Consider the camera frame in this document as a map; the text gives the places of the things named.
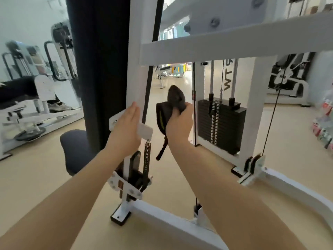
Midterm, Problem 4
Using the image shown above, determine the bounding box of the person's right hand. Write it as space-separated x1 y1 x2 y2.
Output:
165 102 195 148

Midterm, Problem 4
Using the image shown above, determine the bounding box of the person's left hand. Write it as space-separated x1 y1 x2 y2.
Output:
105 101 143 160

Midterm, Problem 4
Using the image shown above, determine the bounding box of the dark grey cleaning cloth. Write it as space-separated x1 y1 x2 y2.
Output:
155 84 188 161

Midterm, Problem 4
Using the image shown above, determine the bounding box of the white gym machine frame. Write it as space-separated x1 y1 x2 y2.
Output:
106 0 333 250

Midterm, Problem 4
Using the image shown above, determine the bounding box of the person's right forearm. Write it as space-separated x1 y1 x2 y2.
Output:
169 139 307 250

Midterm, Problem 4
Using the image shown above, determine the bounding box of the person's left forearm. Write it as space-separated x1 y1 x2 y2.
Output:
0 149 128 250

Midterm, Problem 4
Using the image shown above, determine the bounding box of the metal coil spring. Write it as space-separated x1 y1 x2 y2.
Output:
142 142 152 181

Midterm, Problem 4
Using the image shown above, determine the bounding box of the black weight stack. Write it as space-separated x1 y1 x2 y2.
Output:
197 98 248 156

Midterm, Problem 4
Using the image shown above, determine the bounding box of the black padded seat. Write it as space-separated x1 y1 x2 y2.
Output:
59 129 96 177

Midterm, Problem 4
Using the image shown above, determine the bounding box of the chrome guide rod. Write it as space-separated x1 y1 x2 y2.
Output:
230 58 239 102
209 59 215 102

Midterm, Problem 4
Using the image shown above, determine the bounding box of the grey weight plate disc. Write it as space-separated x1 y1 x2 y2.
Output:
13 126 47 142

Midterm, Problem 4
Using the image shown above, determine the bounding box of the black padded weight bench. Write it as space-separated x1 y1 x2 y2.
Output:
267 51 317 107

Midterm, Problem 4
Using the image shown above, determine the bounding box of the stack of water bottle packs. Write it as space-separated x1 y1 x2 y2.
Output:
311 90 333 152

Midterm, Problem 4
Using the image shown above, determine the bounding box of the white bench frame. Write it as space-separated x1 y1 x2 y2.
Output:
0 74 84 161

